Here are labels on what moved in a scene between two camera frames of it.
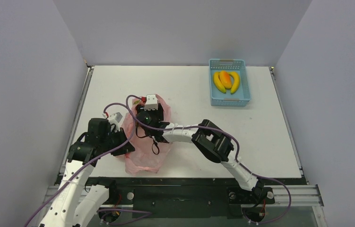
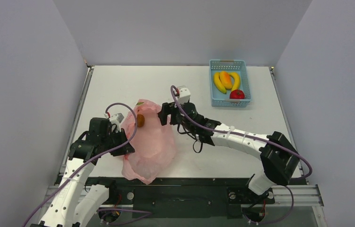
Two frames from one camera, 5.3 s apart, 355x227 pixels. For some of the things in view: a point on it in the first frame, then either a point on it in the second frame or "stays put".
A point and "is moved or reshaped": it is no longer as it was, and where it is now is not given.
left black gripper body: [113, 138] stays put
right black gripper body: [151, 112] -> [168, 112]
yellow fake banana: [218, 82] stays put
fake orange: [225, 78] stays put
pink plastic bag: [149, 156] is moved or reshaped
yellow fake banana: [236, 81] stays put
